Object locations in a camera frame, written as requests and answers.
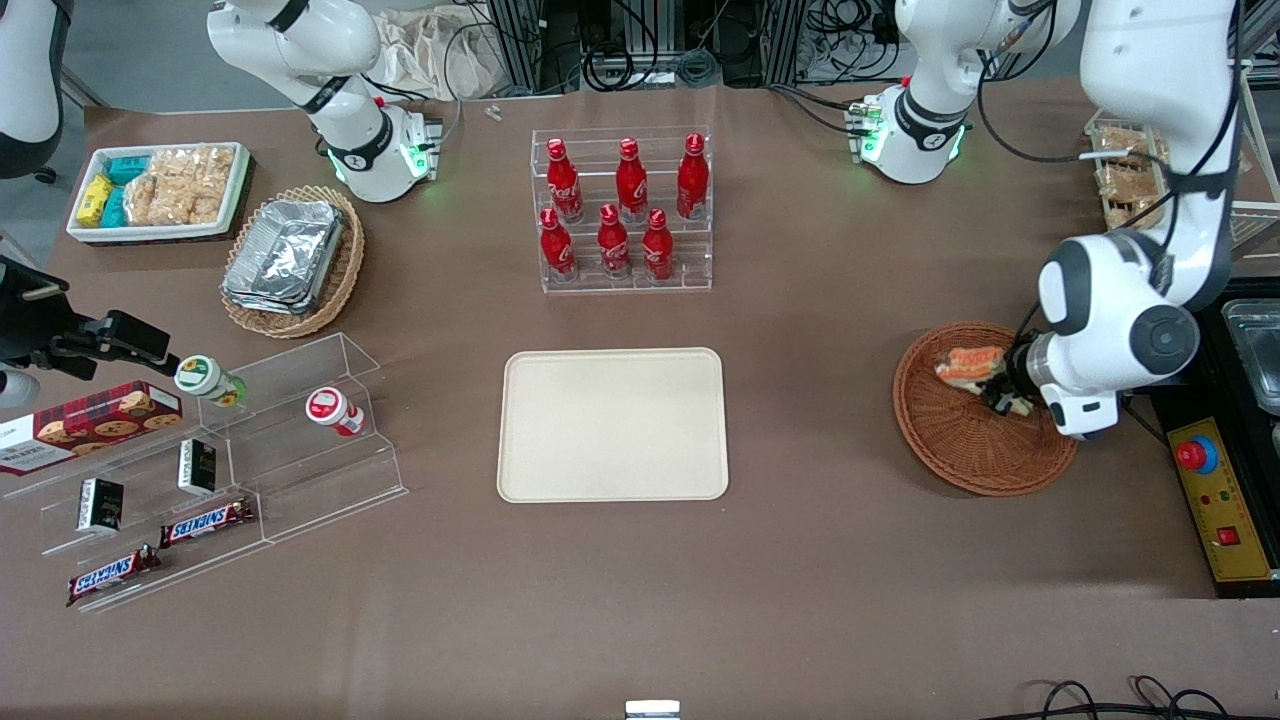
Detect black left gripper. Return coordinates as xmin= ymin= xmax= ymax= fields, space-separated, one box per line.
xmin=984 ymin=334 xmax=1038 ymax=416

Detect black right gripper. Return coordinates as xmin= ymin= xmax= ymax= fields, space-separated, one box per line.
xmin=0 ymin=255 xmax=182 ymax=382

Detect sandwich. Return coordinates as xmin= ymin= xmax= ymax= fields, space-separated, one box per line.
xmin=934 ymin=345 xmax=1033 ymax=418

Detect brown wicker basket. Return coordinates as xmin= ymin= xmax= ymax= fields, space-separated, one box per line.
xmin=892 ymin=321 xmax=1081 ymax=498

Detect white rectangular snack tray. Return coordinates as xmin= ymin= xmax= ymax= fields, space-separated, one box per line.
xmin=66 ymin=142 xmax=251 ymax=244

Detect light wicker basket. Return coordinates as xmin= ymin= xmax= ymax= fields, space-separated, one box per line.
xmin=219 ymin=184 xmax=366 ymax=340

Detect beige plastic tray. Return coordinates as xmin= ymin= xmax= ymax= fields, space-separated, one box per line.
xmin=497 ymin=347 xmax=731 ymax=504

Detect red cookie box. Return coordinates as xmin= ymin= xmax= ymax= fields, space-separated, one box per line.
xmin=0 ymin=380 xmax=185 ymax=477

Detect green lid white cup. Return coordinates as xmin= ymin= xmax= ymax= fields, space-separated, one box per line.
xmin=174 ymin=355 xmax=248 ymax=408

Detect small black box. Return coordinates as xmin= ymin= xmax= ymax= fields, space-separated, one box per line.
xmin=178 ymin=439 xmax=218 ymax=497
xmin=77 ymin=477 xmax=126 ymax=533

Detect yellow snack packet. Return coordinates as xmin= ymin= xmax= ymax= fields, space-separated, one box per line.
xmin=77 ymin=174 xmax=114 ymax=227

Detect clear bag of rice crackers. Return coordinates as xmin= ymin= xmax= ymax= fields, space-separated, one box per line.
xmin=124 ymin=149 xmax=193 ymax=227
xmin=186 ymin=146 xmax=237 ymax=225

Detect Snickers chocolate bar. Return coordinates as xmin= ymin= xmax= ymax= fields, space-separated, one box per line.
xmin=159 ymin=497 xmax=257 ymax=549
xmin=66 ymin=545 xmax=163 ymax=608

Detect stacked aluminium foil trays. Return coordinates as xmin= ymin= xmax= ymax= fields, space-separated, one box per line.
xmin=221 ymin=198 xmax=347 ymax=316

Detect black counter appliance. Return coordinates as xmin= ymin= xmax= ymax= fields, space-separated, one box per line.
xmin=1120 ymin=276 xmax=1280 ymax=600

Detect bagged fried snack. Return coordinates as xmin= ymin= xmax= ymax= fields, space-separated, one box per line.
xmin=1094 ymin=125 xmax=1153 ymax=164
xmin=1108 ymin=196 xmax=1167 ymax=235
xmin=1098 ymin=160 xmax=1167 ymax=203

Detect clear acrylic stepped shelf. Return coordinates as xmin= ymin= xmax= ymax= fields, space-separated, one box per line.
xmin=0 ymin=332 xmax=410 ymax=614

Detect red lid white cup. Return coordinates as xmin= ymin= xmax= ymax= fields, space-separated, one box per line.
xmin=305 ymin=386 xmax=366 ymax=438

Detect yellow emergency stop box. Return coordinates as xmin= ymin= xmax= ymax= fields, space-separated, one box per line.
xmin=1167 ymin=417 xmax=1278 ymax=584

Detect steel pan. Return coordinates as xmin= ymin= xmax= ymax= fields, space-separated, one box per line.
xmin=1221 ymin=298 xmax=1280 ymax=415

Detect clear acrylic bottle rack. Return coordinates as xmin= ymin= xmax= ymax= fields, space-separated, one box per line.
xmin=530 ymin=125 xmax=715 ymax=296

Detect red cola bottle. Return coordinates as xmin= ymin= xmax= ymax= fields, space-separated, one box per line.
xmin=614 ymin=137 xmax=650 ymax=224
xmin=641 ymin=207 xmax=677 ymax=284
xmin=676 ymin=132 xmax=712 ymax=222
xmin=597 ymin=203 xmax=634 ymax=282
xmin=539 ymin=207 xmax=579 ymax=284
xmin=545 ymin=137 xmax=587 ymax=224

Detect beige cloth bag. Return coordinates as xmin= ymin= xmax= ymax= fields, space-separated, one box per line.
xmin=372 ymin=8 xmax=507 ymax=102

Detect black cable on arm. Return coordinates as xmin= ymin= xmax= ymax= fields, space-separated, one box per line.
xmin=974 ymin=0 xmax=1245 ymax=263

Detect white wire rack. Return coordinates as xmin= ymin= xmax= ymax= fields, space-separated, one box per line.
xmin=1084 ymin=60 xmax=1280 ymax=259

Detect black floor cables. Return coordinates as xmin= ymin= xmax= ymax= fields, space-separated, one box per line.
xmin=1008 ymin=676 xmax=1280 ymax=720

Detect aluminium frame rack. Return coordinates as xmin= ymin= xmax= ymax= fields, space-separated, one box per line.
xmin=486 ymin=0 xmax=807 ymax=93

